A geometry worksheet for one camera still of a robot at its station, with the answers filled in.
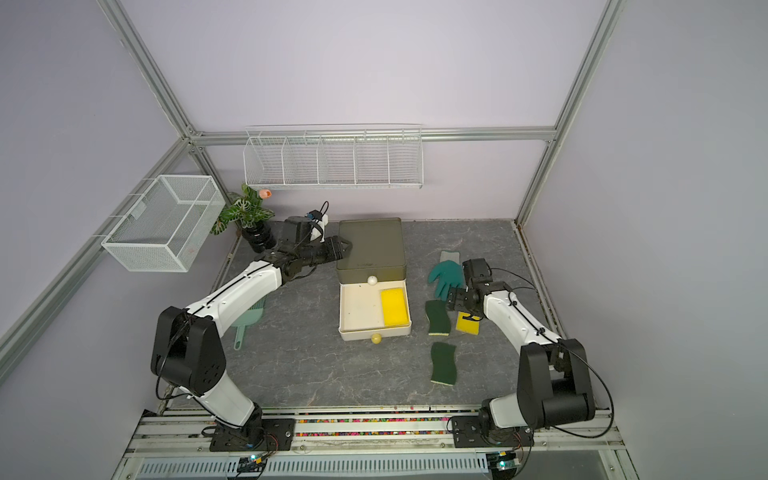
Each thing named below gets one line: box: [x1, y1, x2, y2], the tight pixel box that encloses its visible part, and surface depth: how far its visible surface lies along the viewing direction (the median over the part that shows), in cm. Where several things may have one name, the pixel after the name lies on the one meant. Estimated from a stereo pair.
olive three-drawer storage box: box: [336, 217, 406, 284], surface depth 86 cm
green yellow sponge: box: [430, 342, 457, 387], surface depth 86 cm
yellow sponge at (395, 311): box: [380, 288, 410, 327], surface depth 90 cm
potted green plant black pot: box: [210, 183, 277, 253], surface depth 96 cm
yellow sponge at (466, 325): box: [456, 311, 481, 335], surface depth 93 cm
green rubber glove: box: [428, 250, 464, 302], surface depth 108 cm
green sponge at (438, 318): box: [425, 300, 451, 336], surface depth 95 cm
